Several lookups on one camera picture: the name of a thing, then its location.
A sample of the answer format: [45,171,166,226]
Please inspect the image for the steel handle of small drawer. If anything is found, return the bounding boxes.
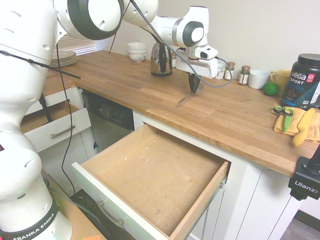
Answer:
[49,124,76,140]

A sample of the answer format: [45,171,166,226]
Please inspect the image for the stack of white bowls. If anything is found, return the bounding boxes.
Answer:
[126,41,148,64]

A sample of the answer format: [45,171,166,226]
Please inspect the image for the stainless steel dishwasher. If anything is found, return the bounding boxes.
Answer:
[80,89,135,154]

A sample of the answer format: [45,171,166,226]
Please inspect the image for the yellow knife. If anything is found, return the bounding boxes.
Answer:
[292,107,316,148]

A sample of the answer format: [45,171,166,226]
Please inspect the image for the black box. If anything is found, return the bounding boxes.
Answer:
[70,189,112,240]

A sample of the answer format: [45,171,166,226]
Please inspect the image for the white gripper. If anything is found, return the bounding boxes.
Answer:
[175,57,219,94]

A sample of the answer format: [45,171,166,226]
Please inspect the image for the brown spice jar copper lid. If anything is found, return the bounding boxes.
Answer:
[238,65,252,86]

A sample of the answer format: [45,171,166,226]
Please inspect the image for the green lime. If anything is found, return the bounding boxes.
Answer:
[261,82,280,97]

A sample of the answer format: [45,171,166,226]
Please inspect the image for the silver metal fork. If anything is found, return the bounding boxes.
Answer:
[177,83,206,105]

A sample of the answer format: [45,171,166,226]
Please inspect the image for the green handled scissors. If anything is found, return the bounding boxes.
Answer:
[272,105,294,134]

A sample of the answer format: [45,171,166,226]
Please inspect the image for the wooden window blinds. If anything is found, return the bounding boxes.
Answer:
[51,34,98,57]

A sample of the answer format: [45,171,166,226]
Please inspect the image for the steel kettle with black handle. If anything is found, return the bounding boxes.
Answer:
[150,40,174,77]

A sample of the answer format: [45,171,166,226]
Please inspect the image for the white kitchen cabinet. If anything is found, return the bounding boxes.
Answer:
[23,86,311,240]

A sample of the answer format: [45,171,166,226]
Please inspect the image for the small white labelled cup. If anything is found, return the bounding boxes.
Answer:
[216,63,228,80]

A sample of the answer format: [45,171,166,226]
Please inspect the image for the stack of beige plates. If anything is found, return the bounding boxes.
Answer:
[49,50,79,68]

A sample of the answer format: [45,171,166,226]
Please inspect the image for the white ceramic cup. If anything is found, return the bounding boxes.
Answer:
[248,69,270,90]

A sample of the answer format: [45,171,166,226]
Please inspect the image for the grey braided cable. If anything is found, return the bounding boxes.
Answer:
[128,0,234,89]

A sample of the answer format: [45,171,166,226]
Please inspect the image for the black Vega protein tub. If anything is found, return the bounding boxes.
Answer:
[280,53,320,111]

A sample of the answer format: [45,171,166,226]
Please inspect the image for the yellow mug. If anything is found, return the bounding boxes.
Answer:
[268,69,292,93]

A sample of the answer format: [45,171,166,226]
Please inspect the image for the large open wooden drawer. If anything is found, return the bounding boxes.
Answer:
[71,123,231,240]

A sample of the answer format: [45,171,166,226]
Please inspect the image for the thin black cable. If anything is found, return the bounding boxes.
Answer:
[55,41,77,196]

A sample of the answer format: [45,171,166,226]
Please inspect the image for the small open white drawer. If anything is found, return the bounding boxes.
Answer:
[20,100,92,154]

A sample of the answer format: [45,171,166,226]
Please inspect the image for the steel handle of large drawer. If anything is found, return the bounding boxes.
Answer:
[96,200,125,229]

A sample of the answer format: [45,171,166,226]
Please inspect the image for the black Ulanzi camera mount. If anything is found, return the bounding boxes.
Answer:
[287,149,320,201]

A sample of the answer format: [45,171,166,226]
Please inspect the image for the yellow folded cloth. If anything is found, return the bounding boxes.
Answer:
[273,107,320,144]

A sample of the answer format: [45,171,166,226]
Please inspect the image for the green spice jar copper lid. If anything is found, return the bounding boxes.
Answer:
[224,61,236,81]

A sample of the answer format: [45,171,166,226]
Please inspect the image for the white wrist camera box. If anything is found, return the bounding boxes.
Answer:
[194,45,219,61]

